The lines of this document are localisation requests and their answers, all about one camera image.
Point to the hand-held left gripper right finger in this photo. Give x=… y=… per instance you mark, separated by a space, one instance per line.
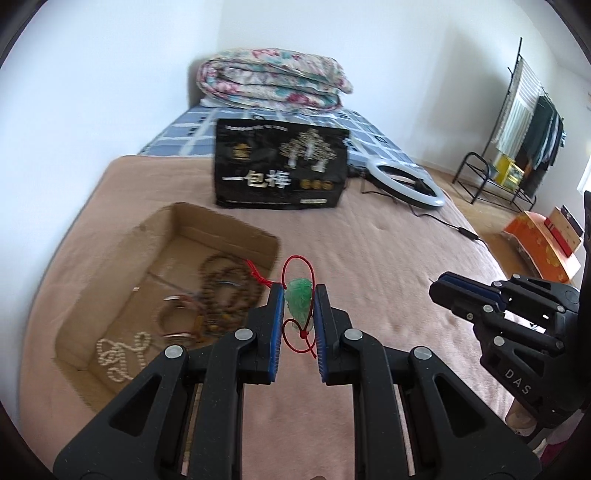
x=322 y=332

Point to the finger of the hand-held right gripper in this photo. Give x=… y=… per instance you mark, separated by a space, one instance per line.
x=475 y=285
x=461 y=302

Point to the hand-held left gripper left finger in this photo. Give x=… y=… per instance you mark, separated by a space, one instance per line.
x=277 y=323

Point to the cardboard box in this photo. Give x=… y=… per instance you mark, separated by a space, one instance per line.
x=217 y=226

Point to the orange patterned box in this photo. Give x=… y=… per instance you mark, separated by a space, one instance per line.
x=531 y=240

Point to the pink blanket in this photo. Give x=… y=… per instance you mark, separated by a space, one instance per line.
x=392 y=258

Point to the red and white box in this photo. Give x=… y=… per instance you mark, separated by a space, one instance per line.
x=563 y=228

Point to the yellow box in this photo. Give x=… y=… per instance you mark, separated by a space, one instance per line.
x=508 y=173

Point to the black metal clothes rack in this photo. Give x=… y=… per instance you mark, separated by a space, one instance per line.
x=470 y=156

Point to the black printed bag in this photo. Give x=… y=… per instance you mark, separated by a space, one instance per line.
x=268 y=161

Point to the dark hanging clothes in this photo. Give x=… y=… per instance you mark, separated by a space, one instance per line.
x=545 y=138

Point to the striped hanging cloth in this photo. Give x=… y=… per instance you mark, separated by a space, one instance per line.
x=517 y=110

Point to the blue checked bed sheet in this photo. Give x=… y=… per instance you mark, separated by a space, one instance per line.
x=194 y=134

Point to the folded floral quilt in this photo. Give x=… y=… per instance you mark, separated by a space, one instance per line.
x=272 y=74

